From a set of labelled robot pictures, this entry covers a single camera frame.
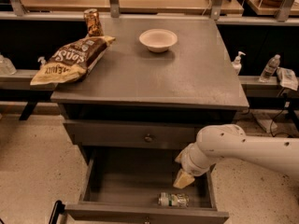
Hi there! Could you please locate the clear plastic container left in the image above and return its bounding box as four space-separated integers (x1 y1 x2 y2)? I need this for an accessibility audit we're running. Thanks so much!
0 54 17 75

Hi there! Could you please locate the black handle bottom left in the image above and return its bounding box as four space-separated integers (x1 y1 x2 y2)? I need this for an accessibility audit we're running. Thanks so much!
49 200 65 224

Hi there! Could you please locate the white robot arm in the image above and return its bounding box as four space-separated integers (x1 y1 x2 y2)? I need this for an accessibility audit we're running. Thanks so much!
173 124 299 189

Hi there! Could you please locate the black power adapter cable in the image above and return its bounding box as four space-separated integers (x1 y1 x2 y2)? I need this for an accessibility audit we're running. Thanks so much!
268 89 295 138

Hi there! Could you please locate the brown patterned drink can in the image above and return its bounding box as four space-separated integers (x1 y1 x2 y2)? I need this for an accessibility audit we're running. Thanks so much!
84 8 104 36

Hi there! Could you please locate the grey drawer cabinet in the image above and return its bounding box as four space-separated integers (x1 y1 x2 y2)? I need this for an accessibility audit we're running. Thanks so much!
50 14 249 173

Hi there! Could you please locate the green silver 7up can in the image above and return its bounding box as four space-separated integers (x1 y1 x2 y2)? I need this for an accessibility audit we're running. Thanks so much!
158 192 189 207

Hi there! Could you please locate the small left pump bottle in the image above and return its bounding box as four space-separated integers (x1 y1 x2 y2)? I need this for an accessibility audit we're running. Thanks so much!
37 56 47 68

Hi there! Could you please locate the white pump sanitizer bottle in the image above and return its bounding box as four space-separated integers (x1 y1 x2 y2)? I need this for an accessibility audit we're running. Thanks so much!
232 51 245 74

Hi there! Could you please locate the grey top drawer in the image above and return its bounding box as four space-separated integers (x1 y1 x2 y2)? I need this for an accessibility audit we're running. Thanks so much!
64 119 197 149

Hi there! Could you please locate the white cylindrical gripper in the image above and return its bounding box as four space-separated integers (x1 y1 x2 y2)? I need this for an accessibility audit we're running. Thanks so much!
173 143 214 189

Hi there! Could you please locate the clear plastic water bottle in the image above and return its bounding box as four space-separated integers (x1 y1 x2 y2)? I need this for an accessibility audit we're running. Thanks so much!
259 54 280 82

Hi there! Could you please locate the grey open middle drawer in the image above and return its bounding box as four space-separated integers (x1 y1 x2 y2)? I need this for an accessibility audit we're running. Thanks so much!
66 147 229 224

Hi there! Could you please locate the brown yellow chip bag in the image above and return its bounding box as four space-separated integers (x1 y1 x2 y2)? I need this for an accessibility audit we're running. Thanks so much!
30 35 115 86

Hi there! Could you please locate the white paper bowl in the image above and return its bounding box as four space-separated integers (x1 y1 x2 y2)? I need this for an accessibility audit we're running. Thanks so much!
139 29 178 53

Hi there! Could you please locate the white wipes packet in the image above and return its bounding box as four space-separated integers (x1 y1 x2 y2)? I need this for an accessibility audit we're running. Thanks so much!
277 67 298 91

